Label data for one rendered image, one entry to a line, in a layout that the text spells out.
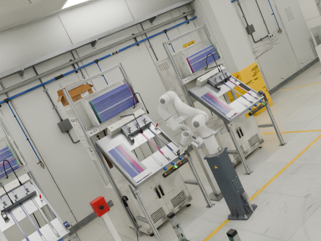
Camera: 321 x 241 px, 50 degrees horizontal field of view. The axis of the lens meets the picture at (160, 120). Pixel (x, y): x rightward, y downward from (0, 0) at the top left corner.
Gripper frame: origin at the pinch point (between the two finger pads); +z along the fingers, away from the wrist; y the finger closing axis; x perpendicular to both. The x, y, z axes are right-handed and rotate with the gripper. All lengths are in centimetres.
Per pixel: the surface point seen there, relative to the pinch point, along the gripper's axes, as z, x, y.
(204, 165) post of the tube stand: 36.3, -14.3, 31.1
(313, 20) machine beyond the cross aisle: 42, 87, 440
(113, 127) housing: 2, 73, -35
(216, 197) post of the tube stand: 62, -45, 26
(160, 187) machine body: 53, 3, -21
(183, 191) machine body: 66, -13, 4
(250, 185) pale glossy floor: 43, -64, 58
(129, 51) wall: 65, 232, 114
